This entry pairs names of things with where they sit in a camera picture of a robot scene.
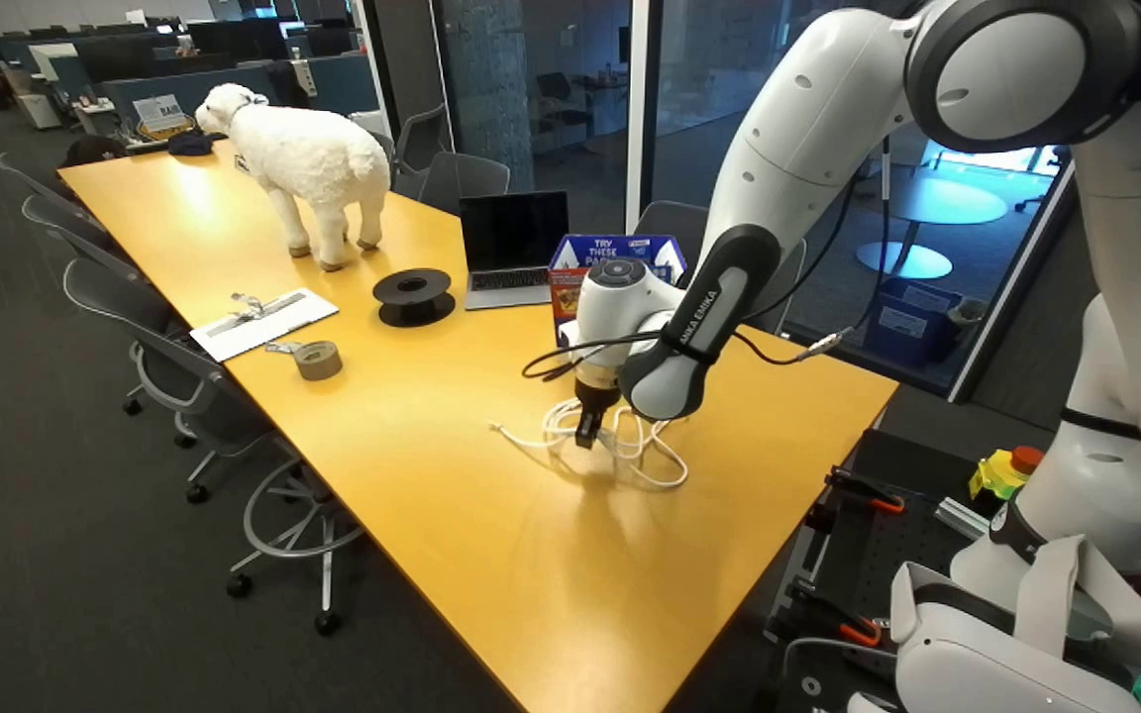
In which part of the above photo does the white plush sheep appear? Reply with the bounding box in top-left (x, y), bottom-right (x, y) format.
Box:
top-left (191, 81), bottom-right (397, 274)

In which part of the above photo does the white equipment housing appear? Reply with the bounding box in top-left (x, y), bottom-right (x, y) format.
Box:
top-left (883, 526), bottom-right (1141, 713)

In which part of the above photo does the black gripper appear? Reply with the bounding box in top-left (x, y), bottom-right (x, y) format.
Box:
top-left (570, 359), bottom-right (628, 454)

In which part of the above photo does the dark office chair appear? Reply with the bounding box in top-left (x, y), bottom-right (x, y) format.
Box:
top-left (631, 194), bottom-right (715, 268)
top-left (415, 148), bottom-right (520, 215)
top-left (388, 103), bottom-right (456, 192)

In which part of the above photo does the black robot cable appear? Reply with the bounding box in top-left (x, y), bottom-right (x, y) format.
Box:
top-left (520, 136), bottom-right (904, 390)

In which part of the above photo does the white paper sheet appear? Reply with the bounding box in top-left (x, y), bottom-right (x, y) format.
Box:
top-left (186, 284), bottom-right (340, 366)

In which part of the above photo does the small black bag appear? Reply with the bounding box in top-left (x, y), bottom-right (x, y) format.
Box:
top-left (61, 130), bottom-right (137, 169)

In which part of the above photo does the yellow red emergency stop button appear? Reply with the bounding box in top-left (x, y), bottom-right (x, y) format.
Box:
top-left (969, 443), bottom-right (1047, 507)

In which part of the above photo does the orange black clamp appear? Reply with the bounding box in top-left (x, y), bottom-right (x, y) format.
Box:
top-left (827, 610), bottom-right (895, 655)
top-left (823, 468), bottom-right (911, 522)

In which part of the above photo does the grey mesh office chair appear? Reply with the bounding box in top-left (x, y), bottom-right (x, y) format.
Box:
top-left (61, 252), bottom-right (249, 507)
top-left (0, 148), bottom-right (100, 235)
top-left (171, 374), bottom-right (366, 639)
top-left (18, 194), bottom-right (141, 291)

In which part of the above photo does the black filament spool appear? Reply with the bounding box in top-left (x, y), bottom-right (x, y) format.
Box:
top-left (369, 264), bottom-right (459, 329)

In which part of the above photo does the blue office desk partition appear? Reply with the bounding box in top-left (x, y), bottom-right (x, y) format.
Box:
top-left (92, 52), bottom-right (386, 130)

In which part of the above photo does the open black laptop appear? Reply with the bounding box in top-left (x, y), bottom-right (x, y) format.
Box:
top-left (456, 185), bottom-right (574, 316)

